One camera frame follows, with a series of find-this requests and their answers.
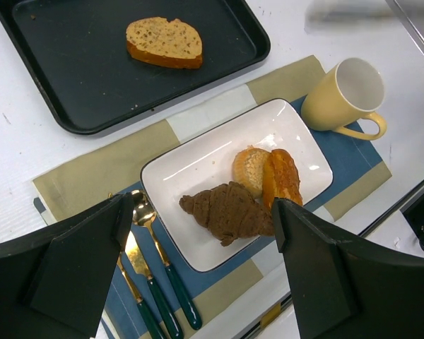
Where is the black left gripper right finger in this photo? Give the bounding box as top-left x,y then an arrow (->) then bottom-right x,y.
271,198 -> 424,338

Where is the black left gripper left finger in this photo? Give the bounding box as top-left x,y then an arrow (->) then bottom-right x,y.
0,194 -> 134,338

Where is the orange glazed bread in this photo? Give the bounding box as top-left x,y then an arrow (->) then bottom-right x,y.
262,149 -> 303,210

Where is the brown chocolate croissant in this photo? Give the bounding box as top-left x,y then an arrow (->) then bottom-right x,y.
179,181 -> 275,246

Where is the round muffin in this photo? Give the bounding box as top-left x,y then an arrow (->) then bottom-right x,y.
232,146 -> 270,198

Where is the sliced bread piece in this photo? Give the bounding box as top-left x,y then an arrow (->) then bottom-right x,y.
126,17 -> 203,69

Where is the blue beige placemat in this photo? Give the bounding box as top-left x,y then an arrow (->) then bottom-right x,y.
33,56 -> 391,338

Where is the white rectangular plate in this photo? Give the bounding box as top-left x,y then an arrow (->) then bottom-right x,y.
141,99 -> 333,273

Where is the yellow mug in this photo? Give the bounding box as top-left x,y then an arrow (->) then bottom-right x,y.
300,57 -> 387,141

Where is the black baking tray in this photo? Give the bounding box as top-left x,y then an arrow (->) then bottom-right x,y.
0,0 -> 271,135

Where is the gold knife green handle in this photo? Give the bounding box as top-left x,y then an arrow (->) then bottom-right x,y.
125,231 -> 184,338

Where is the gold fork green handle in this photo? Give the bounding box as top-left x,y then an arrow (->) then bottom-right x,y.
107,192 -> 167,339

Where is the gold spoon green handle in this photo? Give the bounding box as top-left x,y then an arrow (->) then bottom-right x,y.
131,189 -> 202,330

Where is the aluminium rail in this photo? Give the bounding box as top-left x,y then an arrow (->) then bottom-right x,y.
387,0 -> 424,56

